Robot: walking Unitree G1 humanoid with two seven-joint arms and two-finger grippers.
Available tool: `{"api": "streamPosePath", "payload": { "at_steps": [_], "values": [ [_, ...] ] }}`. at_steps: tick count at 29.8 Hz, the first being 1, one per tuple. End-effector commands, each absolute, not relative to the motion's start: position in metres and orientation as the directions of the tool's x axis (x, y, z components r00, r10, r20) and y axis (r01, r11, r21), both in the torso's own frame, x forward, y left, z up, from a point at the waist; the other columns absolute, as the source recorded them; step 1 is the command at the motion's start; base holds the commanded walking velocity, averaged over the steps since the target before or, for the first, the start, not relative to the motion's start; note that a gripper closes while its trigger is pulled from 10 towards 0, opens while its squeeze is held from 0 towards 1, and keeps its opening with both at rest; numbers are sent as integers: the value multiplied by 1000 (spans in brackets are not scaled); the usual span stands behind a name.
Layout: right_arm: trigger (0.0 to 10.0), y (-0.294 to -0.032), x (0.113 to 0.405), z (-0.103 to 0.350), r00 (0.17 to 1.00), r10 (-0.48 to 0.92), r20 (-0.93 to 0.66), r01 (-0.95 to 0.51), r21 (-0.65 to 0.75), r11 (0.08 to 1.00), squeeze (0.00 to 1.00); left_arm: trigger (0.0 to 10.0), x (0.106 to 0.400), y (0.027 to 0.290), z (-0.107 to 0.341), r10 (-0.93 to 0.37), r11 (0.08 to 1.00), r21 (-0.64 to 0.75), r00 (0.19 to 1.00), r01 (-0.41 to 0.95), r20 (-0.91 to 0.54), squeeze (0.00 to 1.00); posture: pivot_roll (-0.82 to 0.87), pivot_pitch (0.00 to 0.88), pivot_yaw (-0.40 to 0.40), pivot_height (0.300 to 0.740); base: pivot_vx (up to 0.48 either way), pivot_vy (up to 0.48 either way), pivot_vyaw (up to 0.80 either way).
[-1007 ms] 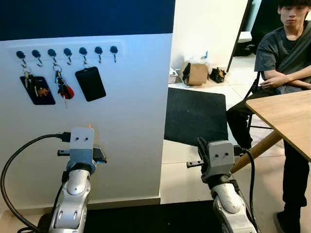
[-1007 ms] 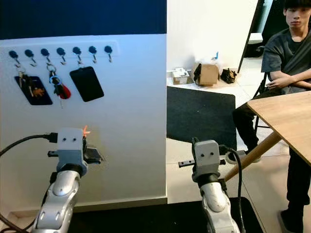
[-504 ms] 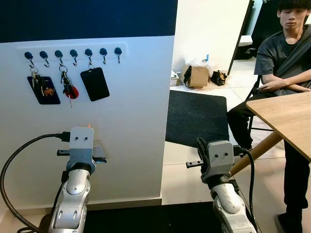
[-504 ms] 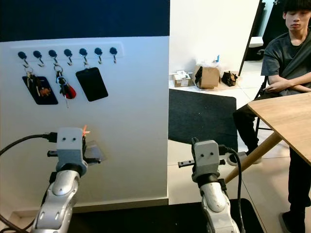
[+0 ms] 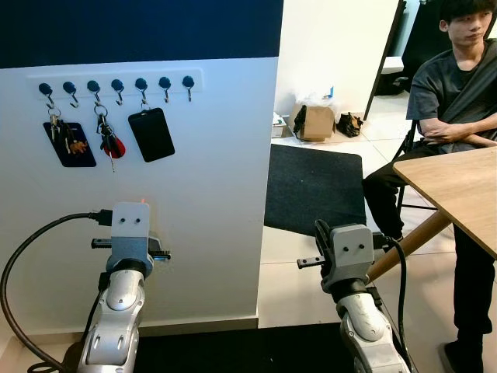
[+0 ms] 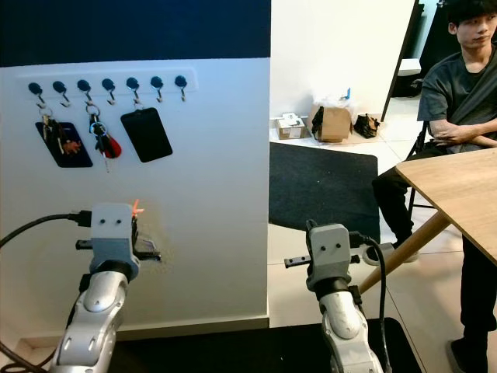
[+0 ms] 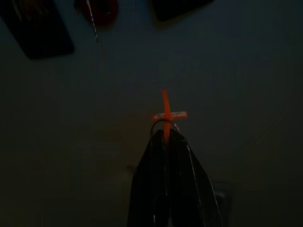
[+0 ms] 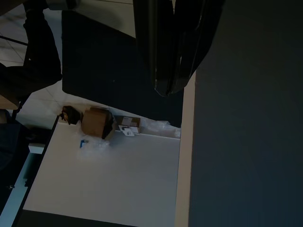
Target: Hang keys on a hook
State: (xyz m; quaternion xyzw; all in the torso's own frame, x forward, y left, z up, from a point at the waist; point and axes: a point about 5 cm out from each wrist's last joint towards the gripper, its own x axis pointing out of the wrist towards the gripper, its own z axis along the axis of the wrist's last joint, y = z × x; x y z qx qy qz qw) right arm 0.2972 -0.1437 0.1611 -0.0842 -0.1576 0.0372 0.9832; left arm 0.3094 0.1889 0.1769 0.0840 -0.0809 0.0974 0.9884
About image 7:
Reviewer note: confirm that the black key pouch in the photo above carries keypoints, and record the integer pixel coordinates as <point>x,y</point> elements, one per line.
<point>35,28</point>

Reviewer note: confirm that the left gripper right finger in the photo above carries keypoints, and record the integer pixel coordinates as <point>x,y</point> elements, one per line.
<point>189,194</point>

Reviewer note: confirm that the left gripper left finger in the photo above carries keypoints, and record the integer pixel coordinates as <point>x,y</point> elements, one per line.
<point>149,189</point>

